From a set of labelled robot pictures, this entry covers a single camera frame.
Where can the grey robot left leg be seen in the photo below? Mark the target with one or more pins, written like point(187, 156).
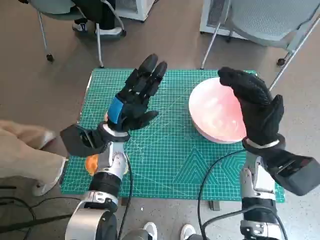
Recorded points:
point(135, 236)

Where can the grey chair with seated person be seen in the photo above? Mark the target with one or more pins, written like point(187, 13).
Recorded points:
point(50, 7)

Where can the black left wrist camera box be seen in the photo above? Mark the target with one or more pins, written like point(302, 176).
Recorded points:
point(75, 142)

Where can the white robot right foot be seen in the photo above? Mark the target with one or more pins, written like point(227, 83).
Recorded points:
point(187, 232)

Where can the round toy bread bun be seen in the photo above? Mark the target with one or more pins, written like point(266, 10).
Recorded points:
point(106, 118)

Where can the green cutting mat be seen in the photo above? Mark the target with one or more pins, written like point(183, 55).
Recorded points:
point(162, 150)

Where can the long striped toy bread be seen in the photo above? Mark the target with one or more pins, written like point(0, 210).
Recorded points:
point(91, 165)

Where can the pink bowl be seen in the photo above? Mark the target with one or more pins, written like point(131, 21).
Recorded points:
point(212, 112)

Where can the grey mesh chair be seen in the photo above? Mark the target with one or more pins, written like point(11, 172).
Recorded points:
point(262, 22)

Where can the white robot left foot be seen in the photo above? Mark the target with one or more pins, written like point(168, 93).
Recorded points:
point(150, 231)

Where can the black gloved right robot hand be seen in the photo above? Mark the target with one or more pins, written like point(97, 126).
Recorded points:
point(257, 107)

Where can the black stand leg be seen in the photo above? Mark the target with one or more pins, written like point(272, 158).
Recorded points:
point(37, 222)

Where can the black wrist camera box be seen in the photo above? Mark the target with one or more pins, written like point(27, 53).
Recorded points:
point(297, 175)
point(75, 142)

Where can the white cabinet with mesh panel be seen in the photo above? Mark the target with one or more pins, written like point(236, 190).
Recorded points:
point(207, 25)

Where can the person in beige trousers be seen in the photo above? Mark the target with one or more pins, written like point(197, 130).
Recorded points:
point(20, 150)

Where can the small white cabinet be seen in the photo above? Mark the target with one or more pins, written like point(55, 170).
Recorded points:
point(140, 10)

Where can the seated person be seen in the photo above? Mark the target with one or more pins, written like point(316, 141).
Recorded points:
point(105, 15)

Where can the white robot foot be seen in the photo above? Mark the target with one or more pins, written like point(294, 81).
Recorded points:
point(150, 231)
point(187, 232)

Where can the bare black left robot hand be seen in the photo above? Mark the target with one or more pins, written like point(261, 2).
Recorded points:
point(132, 110)

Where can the black table bracket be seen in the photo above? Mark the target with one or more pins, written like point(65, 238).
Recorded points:
point(124, 201)
point(214, 205)

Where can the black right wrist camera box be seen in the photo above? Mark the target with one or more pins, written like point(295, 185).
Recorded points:
point(297, 175)

